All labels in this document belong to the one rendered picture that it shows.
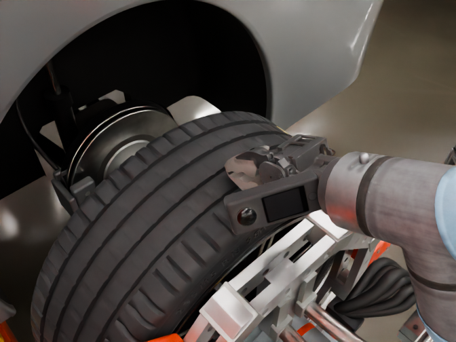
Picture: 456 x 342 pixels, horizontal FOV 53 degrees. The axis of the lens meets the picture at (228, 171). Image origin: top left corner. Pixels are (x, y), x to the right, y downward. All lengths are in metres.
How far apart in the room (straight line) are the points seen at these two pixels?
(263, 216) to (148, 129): 0.64
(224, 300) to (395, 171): 0.30
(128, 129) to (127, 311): 0.54
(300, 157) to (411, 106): 2.28
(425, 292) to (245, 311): 0.24
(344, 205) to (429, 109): 2.37
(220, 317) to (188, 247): 0.10
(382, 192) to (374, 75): 2.54
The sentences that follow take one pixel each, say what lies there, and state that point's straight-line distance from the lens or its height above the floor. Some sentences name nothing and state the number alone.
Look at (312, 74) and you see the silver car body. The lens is 1.36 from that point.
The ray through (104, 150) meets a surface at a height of 0.95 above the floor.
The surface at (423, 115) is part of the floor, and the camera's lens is 2.80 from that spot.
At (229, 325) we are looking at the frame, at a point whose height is 1.11.
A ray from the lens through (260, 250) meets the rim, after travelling 0.80.
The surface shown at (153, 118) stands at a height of 0.96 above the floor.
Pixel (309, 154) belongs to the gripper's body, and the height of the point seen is 1.29.
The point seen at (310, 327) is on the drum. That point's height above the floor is 0.90.
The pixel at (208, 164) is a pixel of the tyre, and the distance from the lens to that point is 0.71.
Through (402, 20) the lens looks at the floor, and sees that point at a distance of 3.61.
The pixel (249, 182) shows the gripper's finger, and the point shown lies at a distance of 0.64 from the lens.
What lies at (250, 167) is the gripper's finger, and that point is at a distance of 0.62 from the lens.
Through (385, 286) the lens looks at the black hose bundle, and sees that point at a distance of 0.79.
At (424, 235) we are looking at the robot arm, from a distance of 0.46.
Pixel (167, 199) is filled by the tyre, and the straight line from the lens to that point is 0.68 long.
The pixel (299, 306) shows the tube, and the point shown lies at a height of 1.02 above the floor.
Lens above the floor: 1.70
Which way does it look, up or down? 48 degrees down
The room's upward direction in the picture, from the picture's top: straight up
